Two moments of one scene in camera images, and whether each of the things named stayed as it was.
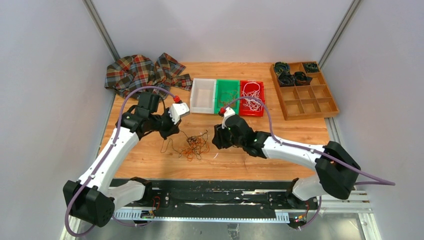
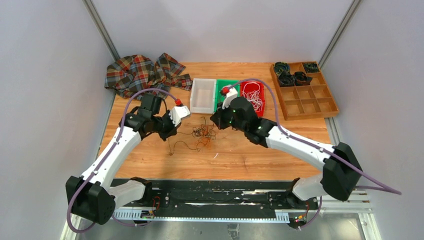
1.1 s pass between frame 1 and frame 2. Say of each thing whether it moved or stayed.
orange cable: moved
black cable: moved
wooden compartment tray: stayed
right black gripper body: moved
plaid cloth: stayed
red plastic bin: stayed
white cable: stayed
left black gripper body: stayed
